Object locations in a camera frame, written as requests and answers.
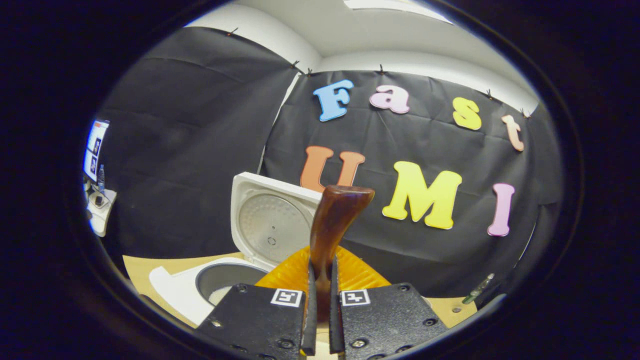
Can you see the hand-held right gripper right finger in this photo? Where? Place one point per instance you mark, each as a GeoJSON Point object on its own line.
{"type": "Point", "coordinates": [390, 320]}

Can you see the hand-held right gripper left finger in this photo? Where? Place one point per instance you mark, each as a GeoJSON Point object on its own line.
{"type": "Point", "coordinates": [250, 320]}

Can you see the white rice cooker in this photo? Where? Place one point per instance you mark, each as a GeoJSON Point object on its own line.
{"type": "Point", "coordinates": [175, 290]}

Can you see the brown wooden spoon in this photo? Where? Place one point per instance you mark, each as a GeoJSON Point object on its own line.
{"type": "Point", "coordinates": [335, 220]}

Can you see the clear green label bottle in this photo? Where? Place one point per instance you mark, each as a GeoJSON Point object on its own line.
{"type": "Point", "coordinates": [477, 290]}

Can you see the black backdrop cloth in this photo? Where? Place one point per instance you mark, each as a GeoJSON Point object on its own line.
{"type": "Point", "coordinates": [190, 160]}

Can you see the white side table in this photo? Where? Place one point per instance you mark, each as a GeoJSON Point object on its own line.
{"type": "Point", "coordinates": [100, 210]}

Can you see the computer monitor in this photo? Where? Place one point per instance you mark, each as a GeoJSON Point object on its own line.
{"type": "Point", "coordinates": [95, 150]}

